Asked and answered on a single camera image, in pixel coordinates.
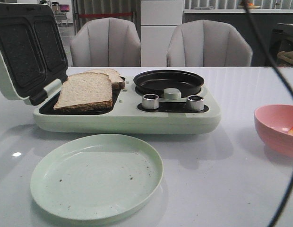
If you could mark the red barrier belt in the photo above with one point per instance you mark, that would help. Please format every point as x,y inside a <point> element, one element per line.
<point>106,15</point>

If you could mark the grey and white counter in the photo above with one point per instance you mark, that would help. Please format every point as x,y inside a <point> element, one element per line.
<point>257,37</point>

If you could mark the white bread slice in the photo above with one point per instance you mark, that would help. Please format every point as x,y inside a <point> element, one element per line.
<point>114,76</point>
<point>84,92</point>

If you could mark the white cabinet column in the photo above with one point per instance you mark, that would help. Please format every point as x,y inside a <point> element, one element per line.
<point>159,19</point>

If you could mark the left grey upholstered chair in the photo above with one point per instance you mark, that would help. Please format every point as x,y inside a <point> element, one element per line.
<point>106,42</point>

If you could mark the grey upholstered chair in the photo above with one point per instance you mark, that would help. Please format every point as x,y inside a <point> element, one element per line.
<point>106,42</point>
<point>205,43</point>

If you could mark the right grey upholstered chair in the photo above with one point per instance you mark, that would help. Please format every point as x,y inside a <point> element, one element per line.
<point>205,43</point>

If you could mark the black round frying pan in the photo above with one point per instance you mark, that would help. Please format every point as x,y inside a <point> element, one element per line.
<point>156,81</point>

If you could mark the background metal cart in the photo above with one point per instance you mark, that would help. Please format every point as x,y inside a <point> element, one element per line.
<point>60,12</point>

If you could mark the pink plastic bowl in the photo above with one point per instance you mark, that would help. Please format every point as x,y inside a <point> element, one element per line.
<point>272,122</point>

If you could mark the mint green round plate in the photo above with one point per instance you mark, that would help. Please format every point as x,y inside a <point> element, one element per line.
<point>100,178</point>

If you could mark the silver control knob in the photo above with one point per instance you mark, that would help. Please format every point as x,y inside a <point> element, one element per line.
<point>195,103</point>
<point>150,101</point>

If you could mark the left silver control knob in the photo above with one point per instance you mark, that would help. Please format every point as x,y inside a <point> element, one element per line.
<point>150,101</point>

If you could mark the dark appliance at right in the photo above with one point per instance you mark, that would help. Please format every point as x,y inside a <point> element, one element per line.
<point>281,44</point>

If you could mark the mint green breakfast maker base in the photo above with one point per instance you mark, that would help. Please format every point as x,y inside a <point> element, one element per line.
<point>126,117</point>

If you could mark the fruit plate on counter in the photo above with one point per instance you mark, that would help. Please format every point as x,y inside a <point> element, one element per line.
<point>247,3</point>

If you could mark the right silver control knob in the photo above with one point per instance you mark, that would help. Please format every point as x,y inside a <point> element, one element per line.
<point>195,103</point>

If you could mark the mint green sandwich maker lid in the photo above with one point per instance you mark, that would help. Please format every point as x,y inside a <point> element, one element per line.
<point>33,62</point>

